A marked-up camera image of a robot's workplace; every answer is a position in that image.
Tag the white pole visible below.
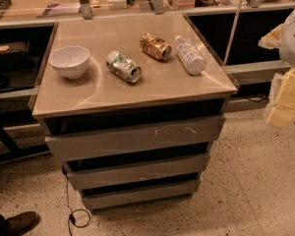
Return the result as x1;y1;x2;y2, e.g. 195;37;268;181
223;0;243;66

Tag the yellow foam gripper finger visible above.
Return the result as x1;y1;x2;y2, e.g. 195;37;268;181
265;67;295;128

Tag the white bowl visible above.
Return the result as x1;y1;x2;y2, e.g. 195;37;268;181
48;46;90;79

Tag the crushed orange soda can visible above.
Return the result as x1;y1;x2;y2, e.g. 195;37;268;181
140;32;172;61

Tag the grey drawer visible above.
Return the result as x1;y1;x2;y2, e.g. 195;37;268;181
82;179;200;210
45;115;225;161
67;153;209;190

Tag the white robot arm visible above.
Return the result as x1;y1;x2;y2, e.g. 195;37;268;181
259;9;295;128

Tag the grey top drawer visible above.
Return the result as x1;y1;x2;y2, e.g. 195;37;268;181
45;115;225;161

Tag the grey drawer cabinet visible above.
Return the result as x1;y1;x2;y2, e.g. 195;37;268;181
32;14;237;197

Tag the grey bottom drawer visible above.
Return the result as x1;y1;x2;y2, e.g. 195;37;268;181
82;179;200;210

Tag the crushed green soda can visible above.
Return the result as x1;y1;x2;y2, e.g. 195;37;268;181
106;51;142;84

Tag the grey middle drawer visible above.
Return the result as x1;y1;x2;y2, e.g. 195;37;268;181
67;153;209;190

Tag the black cable on floor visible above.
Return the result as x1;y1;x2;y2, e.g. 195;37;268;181
65;180;92;236

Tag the purple white paper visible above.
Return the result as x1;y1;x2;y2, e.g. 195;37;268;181
42;3;81;17

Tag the clear plastic water bottle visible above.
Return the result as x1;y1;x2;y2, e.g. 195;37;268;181
175;35;207;76

